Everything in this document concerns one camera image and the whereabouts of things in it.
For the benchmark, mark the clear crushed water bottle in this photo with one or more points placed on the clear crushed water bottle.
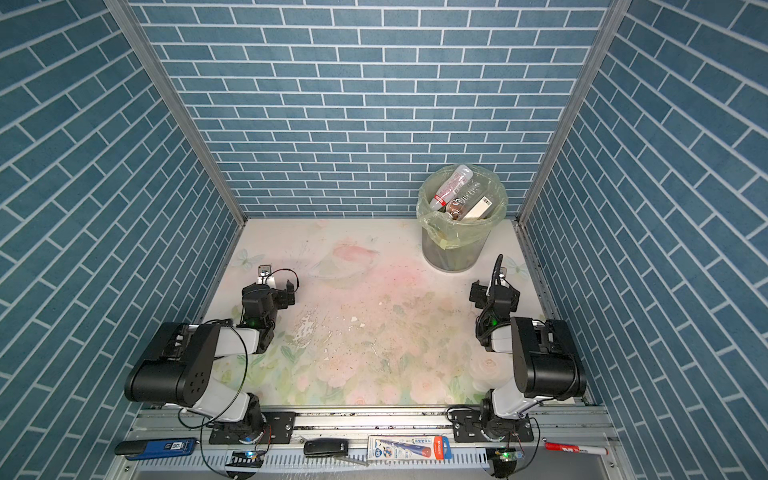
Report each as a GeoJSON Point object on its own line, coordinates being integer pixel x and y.
{"type": "Point", "coordinates": [470, 192]}

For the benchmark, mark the pink label red cap bottle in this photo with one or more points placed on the pink label red cap bottle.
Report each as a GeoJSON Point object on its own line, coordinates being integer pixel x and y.
{"type": "Point", "coordinates": [448, 190]}

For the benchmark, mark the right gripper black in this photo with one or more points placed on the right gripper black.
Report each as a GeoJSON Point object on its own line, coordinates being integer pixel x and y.
{"type": "Point", "coordinates": [479, 292]}

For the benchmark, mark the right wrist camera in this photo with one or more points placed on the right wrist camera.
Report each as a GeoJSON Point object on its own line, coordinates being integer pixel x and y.
{"type": "Point", "coordinates": [501, 275]}

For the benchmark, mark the blue black handheld device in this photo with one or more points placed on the blue black handheld device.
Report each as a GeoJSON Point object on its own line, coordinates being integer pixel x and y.
{"type": "Point", "coordinates": [137, 450]}

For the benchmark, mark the green plastic bin liner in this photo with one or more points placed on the green plastic bin liner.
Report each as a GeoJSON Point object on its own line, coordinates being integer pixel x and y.
{"type": "Point", "coordinates": [450, 234]}

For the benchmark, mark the aluminium front rail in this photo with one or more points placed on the aluminium front rail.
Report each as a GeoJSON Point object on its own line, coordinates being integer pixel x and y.
{"type": "Point", "coordinates": [560, 423]}

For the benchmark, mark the grey mesh waste bin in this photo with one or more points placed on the grey mesh waste bin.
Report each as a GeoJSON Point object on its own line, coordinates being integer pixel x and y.
{"type": "Point", "coordinates": [451, 260]}

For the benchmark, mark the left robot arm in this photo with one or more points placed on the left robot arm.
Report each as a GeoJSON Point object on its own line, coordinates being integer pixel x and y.
{"type": "Point", "coordinates": [176, 366]}

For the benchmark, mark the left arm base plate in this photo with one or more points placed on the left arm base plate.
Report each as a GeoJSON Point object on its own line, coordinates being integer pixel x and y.
{"type": "Point", "coordinates": [263, 428]}

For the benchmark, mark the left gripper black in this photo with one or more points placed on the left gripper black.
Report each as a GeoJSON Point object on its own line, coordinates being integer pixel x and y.
{"type": "Point", "coordinates": [285, 298]}

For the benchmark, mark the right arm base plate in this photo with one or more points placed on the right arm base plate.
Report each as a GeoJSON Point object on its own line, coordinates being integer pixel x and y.
{"type": "Point", "coordinates": [470, 425]}

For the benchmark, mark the red white marker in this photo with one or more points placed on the red white marker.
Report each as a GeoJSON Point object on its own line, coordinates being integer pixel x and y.
{"type": "Point", "coordinates": [579, 449]}

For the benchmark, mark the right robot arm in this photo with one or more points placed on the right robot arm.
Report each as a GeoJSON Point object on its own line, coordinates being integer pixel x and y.
{"type": "Point", "coordinates": [544, 360]}

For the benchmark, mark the packaged pen blister card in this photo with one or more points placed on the packaged pen blister card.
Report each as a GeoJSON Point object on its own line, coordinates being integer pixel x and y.
{"type": "Point", "coordinates": [408, 448]}

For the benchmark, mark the brown coffee bottle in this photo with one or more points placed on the brown coffee bottle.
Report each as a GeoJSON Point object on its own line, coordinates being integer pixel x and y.
{"type": "Point", "coordinates": [457, 211]}

